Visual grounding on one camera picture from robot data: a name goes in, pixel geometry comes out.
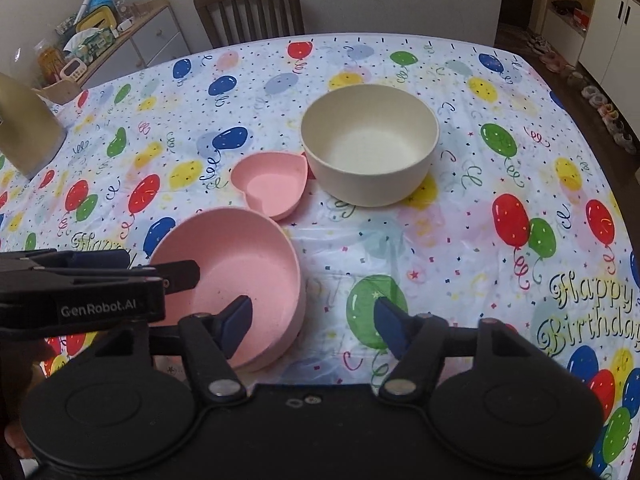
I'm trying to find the white drawer cabinet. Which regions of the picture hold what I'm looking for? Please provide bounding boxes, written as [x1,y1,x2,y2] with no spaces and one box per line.
[40,0,194,102]

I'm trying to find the person's left hand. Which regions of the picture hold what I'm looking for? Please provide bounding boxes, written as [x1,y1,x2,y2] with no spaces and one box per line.
[0,337,57,461]

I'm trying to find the pink bowl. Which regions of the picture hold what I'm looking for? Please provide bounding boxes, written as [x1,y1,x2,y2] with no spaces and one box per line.
[148,208,307,374]

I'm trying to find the white floor cabinet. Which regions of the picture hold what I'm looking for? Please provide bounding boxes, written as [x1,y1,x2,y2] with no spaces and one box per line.
[577,0,640,92]

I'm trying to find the dark wooden chair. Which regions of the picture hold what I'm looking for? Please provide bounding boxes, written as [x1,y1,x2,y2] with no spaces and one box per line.
[194,0,306,50]

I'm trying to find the cream bowl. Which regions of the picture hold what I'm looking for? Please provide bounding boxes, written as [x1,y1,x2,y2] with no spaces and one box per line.
[300,87,441,208]

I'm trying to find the open shelf niche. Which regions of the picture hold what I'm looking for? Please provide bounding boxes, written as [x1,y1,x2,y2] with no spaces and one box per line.
[542,0,599,64]

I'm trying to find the row of shoes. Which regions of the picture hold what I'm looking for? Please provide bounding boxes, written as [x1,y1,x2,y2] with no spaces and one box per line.
[520,29,640,157]

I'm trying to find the balloon printed tablecloth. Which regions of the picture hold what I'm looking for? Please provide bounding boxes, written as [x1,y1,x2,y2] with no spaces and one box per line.
[0,34,640,480]

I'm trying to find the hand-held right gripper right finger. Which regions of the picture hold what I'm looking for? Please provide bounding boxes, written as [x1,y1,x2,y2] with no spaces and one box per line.
[372,297,583,404]

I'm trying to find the gold thermos jug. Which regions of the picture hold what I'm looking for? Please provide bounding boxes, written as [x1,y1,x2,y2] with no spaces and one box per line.
[0,72,69,181]

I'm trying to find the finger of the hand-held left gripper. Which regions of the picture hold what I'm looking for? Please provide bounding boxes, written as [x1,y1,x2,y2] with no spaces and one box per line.
[0,260,202,306]
[0,248,132,275]

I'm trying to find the orange container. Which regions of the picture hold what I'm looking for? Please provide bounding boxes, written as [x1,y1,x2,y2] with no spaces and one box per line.
[36,41,67,87]

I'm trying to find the small pink heart dish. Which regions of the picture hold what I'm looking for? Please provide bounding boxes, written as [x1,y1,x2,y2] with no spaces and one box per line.
[230,151,309,221]

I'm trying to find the green tissue box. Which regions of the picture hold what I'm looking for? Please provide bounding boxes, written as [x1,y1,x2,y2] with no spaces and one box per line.
[64,29,117,63]

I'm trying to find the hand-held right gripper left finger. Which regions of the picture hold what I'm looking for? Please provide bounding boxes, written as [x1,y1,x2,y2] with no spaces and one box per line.
[75,295,252,404]

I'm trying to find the small white timer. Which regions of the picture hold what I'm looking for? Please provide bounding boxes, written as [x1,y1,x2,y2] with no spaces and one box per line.
[60,59,87,82]

